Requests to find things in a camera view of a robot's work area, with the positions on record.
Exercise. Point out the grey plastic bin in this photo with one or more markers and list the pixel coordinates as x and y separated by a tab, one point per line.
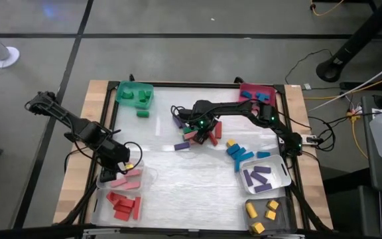
282	219

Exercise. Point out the clear plastic bin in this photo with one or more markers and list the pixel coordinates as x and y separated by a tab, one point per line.
103	217
144	181

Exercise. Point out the long green wooden block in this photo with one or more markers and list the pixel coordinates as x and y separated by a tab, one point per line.
188	130

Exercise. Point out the white plastic bin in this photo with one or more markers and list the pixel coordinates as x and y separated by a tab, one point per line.
277	166

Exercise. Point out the red wooden block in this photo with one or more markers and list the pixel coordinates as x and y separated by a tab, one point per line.
111	197
126	204
218	129
120	198
122	215
137	208
213	139

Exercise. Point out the red plastic tray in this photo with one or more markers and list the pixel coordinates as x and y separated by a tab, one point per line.
254	88

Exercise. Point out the small yellow wooden block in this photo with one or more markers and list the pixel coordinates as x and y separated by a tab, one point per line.
270	215
231	142
272	204

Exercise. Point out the blue wooden block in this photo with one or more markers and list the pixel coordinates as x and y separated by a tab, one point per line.
237	165
263	154
246	156
246	94
266	99
239	153
260	95
233	149

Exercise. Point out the grey control box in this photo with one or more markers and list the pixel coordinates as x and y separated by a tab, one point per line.
310	139

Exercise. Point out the black table frame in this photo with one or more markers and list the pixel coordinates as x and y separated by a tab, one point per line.
197	84

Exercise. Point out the small green wooden block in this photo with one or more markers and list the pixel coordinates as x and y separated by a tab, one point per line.
127	94

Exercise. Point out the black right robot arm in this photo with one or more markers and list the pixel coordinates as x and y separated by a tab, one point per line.
237	108

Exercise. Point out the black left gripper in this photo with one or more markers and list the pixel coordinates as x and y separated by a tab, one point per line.
114	154

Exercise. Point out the purple wooden block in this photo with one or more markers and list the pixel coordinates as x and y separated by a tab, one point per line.
262	169
247	177
182	146
178	122
263	188
259	177

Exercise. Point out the black equipment cart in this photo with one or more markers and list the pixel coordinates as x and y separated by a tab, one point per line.
373	199

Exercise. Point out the small white floor object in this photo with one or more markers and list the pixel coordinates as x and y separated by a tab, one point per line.
307	86

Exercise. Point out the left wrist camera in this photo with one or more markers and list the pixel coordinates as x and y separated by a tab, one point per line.
125	164

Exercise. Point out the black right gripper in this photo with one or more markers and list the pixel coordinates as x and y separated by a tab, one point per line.
207	129

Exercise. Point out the black stand pole with base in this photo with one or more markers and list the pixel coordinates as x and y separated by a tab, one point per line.
353	43

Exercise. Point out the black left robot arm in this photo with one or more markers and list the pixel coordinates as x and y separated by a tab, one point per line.
85	131

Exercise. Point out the green plastic tray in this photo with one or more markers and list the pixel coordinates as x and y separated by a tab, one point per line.
124	101

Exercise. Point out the black frame bar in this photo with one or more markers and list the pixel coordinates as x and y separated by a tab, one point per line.
28	232

